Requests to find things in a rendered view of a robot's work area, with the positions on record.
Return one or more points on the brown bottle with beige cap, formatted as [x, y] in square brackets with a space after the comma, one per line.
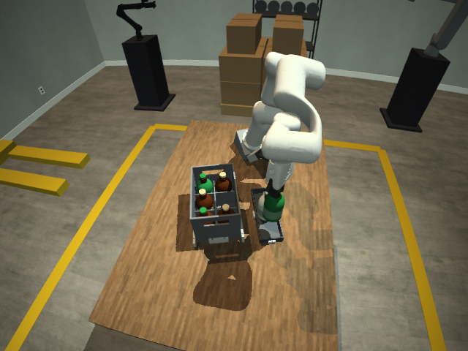
[223, 183]
[204, 200]

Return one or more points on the brown bottle with green cap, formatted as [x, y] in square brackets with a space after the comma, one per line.
[204, 212]

